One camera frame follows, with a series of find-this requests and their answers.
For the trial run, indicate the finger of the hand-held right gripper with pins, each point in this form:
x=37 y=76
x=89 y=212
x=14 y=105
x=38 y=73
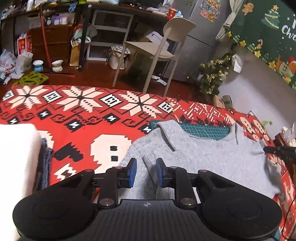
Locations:
x=277 y=150

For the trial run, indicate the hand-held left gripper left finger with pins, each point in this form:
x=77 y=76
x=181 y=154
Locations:
x=133 y=173

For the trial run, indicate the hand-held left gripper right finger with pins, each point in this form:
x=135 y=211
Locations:
x=159 y=173

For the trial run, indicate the grey knit polo shirt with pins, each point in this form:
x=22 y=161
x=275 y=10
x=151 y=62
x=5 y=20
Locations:
x=208 y=162

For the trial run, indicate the wooden nightstand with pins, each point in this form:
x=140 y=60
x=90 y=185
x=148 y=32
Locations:
x=281 y=140

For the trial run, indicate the clear glass cups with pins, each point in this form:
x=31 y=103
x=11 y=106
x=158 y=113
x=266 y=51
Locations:
x=289 y=136

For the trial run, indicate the green cutting mat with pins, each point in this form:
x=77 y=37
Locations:
x=203 y=132

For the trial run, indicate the dark green gift box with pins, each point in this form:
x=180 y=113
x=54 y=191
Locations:
x=227 y=102

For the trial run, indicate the red printed blanket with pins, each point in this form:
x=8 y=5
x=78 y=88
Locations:
x=81 y=120

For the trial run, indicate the tan patterned gift box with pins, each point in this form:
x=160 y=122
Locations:
x=217 y=101

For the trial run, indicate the folded blue jeans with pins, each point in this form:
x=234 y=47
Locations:
x=45 y=162

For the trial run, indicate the white cloth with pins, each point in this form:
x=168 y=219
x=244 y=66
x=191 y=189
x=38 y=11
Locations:
x=237 y=63

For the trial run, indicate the small Christmas tree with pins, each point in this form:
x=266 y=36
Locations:
x=212 y=74

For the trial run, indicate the folded white sweater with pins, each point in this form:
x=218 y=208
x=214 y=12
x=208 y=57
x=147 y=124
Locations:
x=16 y=173

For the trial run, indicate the white lined trash bin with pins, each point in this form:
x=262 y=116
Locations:
x=118 y=56

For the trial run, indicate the beige plastic chair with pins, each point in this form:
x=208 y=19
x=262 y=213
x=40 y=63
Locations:
x=157 y=48

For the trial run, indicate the grey refrigerator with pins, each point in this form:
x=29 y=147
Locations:
x=198 y=46

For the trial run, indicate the white ceramic bowl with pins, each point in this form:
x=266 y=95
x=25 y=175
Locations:
x=57 y=66

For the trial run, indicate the white drawer unit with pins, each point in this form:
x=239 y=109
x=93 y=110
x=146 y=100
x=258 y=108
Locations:
x=111 y=34

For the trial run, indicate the white curtain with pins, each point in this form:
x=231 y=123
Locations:
x=231 y=16

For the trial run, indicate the blue ceramic bowl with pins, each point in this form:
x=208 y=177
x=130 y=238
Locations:
x=38 y=66

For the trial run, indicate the black desk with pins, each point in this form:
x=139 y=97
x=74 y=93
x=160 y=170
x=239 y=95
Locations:
x=82 y=34

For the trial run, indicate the wooden drawer cabinet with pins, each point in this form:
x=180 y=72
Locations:
x=53 y=44

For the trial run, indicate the red paper cup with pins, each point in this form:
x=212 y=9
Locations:
x=171 y=14

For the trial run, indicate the white plastic bag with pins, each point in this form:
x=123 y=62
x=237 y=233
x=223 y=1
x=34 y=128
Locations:
x=8 y=62

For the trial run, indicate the red cardboard box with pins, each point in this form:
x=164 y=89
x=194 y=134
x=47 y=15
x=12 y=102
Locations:
x=24 y=45

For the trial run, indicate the green Christmas wall hanging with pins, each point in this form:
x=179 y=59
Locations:
x=266 y=34

